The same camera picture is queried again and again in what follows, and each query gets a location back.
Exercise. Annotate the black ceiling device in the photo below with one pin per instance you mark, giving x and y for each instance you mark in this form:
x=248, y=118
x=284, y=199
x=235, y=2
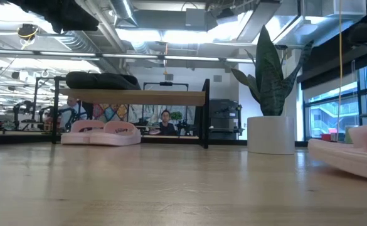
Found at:
x=28, y=31

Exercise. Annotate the small green background plant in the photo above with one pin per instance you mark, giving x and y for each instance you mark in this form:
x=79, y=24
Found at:
x=176, y=115

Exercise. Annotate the colourful patchwork quilt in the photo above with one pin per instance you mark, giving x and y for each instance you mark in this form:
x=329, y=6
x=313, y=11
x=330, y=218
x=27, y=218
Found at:
x=111, y=113

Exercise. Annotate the small red box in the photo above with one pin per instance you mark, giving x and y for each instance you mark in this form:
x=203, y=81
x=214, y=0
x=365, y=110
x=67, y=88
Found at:
x=326, y=137

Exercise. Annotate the person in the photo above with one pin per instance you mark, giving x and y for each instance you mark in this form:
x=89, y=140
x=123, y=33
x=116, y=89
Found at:
x=167, y=125
x=71, y=113

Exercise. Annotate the silver ventilation duct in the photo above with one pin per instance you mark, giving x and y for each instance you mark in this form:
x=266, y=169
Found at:
x=296, y=19

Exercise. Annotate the long ceiling light bar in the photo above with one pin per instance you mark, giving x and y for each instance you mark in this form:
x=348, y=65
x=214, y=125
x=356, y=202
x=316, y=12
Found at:
x=130, y=56

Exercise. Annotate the green snake plant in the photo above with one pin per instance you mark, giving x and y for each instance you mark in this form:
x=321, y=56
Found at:
x=269, y=88

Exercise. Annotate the wooden shelf with black frame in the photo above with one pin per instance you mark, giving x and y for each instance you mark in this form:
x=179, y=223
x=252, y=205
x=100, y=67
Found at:
x=139, y=97

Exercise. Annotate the black overhead camera frame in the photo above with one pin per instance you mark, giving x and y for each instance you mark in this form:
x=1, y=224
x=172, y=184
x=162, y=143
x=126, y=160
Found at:
x=166, y=83

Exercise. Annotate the white plant pot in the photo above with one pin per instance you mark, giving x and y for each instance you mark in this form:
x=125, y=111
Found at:
x=271, y=135

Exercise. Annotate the salmon pink slide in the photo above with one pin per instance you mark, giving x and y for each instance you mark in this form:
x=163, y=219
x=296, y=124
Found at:
x=343, y=160

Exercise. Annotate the black background robot arm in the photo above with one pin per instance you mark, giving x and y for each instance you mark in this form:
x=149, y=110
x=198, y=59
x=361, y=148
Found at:
x=26, y=110

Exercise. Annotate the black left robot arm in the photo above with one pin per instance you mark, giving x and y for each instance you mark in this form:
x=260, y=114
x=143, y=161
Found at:
x=61, y=12

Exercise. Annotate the black equipment cart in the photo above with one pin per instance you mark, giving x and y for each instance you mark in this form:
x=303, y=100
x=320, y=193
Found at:
x=224, y=116

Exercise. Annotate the light pink slide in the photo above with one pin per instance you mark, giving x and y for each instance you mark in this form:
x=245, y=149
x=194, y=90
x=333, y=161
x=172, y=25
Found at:
x=120, y=138
x=76, y=138

